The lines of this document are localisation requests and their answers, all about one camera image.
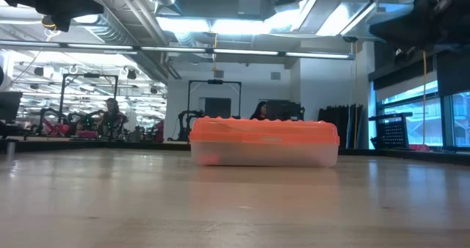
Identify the long ceiling light bar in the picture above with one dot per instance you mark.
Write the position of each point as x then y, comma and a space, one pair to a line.
242, 52

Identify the yellow black ceiling device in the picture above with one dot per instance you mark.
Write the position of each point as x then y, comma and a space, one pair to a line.
49, 24

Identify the black folded panels stack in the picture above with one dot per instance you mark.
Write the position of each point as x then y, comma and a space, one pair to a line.
336, 127

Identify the black perforated cart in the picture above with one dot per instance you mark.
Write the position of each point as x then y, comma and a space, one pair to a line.
393, 132

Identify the silver table post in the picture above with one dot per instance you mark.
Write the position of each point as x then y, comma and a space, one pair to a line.
10, 149

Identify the black ceiling spotlight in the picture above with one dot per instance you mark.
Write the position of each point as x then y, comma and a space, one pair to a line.
131, 75

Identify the pink flat item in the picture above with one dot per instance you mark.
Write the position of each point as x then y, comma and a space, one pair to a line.
88, 134

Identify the clear plastic pencil box base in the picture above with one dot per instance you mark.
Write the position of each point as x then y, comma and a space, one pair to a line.
275, 155

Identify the glass window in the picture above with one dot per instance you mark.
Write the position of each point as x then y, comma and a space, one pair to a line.
415, 127

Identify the pink pencil eraser cap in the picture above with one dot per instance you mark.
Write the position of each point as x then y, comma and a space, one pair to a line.
210, 160

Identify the black aluminium frame rail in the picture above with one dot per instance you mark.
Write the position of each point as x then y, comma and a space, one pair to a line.
73, 146

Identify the person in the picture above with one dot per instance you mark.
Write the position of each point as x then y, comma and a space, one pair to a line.
260, 110
111, 108

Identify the black monitor on stand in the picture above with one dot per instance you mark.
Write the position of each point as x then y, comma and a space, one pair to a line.
284, 110

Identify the orange pencil box lid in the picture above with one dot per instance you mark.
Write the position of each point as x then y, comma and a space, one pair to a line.
264, 132

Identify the grey wall vent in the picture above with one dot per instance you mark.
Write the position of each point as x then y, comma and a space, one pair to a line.
219, 74
275, 75

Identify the black robot station frame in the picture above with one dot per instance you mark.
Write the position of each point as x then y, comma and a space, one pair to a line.
92, 75
214, 81

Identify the silver rectangular ceiling duct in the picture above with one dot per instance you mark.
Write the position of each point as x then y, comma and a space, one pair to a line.
330, 17

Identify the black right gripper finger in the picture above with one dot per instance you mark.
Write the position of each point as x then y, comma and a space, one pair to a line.
404, 31

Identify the small red object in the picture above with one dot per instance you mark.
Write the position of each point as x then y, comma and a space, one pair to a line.
419, 148

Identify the red robot arm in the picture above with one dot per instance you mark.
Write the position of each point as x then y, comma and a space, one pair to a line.
55, 130

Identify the black computer monitor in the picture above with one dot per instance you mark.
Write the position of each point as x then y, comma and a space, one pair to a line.
9, 106

